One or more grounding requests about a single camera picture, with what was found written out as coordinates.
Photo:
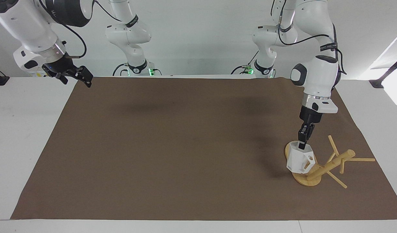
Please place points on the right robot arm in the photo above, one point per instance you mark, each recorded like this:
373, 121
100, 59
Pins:
30, 26

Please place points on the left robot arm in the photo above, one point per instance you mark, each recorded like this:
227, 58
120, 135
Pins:
318, 72

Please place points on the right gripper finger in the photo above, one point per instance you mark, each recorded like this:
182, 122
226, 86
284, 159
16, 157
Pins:
63, 78
85, 76

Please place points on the white angular cup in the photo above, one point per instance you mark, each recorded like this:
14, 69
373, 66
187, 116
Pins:
295, 160

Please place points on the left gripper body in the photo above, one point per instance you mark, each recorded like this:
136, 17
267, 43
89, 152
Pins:
310, 116

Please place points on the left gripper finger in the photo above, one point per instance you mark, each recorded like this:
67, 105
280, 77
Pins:
311, 131
302, 137

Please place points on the wooden cup rack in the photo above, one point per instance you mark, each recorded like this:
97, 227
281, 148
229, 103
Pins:
334, 161

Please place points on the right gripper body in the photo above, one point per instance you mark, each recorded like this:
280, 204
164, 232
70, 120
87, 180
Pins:
61, 66

